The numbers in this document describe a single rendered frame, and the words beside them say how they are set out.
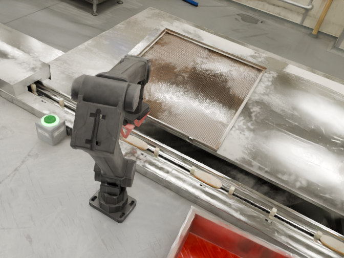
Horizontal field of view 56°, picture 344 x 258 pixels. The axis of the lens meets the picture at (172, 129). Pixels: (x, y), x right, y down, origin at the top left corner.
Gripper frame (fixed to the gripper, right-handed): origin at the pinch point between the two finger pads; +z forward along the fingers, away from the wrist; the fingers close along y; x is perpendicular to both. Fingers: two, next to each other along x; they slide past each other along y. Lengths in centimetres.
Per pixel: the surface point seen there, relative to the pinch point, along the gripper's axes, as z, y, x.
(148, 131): 8.9, -11.8, 0.7
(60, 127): 3.2, 10.7, -21.2
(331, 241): 6, -1, 70
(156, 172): 5.2, 6.8, 14.6
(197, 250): 9.6, 20.9, 36.9
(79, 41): 86, -157, -159
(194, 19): 84, -293, -97
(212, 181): 5.4, -0.7, 31.3
